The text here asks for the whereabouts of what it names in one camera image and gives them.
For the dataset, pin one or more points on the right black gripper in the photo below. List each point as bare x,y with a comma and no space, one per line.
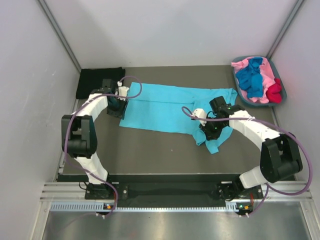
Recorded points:
209,134

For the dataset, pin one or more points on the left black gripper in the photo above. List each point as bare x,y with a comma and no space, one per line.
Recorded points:
121,112

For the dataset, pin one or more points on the light blue t shirt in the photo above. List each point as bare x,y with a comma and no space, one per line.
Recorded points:
158,107

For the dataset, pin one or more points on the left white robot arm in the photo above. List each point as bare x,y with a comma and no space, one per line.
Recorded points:
79,138

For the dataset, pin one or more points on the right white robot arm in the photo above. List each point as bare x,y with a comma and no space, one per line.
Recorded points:
279,154

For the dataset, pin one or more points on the folded black t shirt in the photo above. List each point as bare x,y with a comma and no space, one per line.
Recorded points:
92,79

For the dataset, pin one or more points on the blue laundry basket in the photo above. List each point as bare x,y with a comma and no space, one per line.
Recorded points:
276,75

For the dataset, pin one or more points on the dark blue t shirt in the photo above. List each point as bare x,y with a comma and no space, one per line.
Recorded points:
249,77

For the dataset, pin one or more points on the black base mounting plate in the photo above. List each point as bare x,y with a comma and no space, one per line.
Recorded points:
182,194

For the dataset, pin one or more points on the magenta t shirt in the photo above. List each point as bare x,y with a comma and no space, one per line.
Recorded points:
274,92

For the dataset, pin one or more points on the pink t shirt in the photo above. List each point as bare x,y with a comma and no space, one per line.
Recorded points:
267,76

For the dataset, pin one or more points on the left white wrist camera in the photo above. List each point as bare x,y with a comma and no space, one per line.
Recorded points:
122,91

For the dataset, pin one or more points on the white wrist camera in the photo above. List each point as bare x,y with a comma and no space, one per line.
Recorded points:
200,115
122,91

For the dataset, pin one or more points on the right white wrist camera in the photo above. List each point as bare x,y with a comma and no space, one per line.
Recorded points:
200,115

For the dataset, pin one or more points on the slotted cable duct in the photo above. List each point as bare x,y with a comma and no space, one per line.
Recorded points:
102,207

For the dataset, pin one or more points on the left corner aluminium post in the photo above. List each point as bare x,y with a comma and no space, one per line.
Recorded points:
59,33

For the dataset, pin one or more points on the corner aluminium post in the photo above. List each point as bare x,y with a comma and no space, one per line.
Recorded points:
59,33
298,4

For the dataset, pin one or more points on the right corner aluminium post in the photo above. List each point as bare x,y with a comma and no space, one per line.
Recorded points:
298,4

